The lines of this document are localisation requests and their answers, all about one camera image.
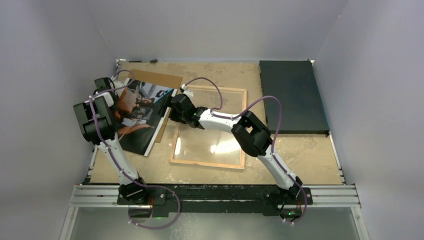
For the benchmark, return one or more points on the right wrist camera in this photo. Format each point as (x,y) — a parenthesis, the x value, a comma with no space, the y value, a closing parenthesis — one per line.
(186,91)

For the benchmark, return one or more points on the picture frame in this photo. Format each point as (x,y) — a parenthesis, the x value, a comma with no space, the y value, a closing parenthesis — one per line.
(205,164)

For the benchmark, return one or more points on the brown backing board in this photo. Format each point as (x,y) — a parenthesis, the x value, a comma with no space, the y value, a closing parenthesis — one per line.
(166,80)

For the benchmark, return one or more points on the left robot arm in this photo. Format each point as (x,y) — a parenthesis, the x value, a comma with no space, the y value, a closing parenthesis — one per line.
(98,126)

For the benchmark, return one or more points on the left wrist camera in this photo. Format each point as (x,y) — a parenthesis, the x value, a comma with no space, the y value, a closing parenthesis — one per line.
(118,84)

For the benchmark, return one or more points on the clear acrylic sheet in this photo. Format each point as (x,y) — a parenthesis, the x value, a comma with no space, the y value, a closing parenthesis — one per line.
(212,145)

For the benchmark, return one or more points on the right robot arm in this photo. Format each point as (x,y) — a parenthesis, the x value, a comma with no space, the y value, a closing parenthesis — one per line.
(252,135)

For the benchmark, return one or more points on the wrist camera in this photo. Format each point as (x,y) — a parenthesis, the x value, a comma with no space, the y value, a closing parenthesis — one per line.
(186,91)
(118,84)

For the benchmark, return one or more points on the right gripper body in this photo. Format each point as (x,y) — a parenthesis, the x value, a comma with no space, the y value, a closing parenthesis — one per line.
(176,116)

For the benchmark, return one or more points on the printed photo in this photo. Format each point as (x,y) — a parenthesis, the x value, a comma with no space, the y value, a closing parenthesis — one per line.
(138,115)

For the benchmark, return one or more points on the black mounting plate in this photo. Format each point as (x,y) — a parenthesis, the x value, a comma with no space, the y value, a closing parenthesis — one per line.
(163,199)

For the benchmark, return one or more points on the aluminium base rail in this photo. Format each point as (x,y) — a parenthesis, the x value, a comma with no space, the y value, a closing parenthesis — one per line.
(323,196)

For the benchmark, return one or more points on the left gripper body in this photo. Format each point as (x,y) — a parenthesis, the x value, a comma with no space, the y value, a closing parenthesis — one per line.
(113,107)

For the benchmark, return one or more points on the black foam mat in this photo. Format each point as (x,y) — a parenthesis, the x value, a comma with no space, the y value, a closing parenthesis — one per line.
(299,109)

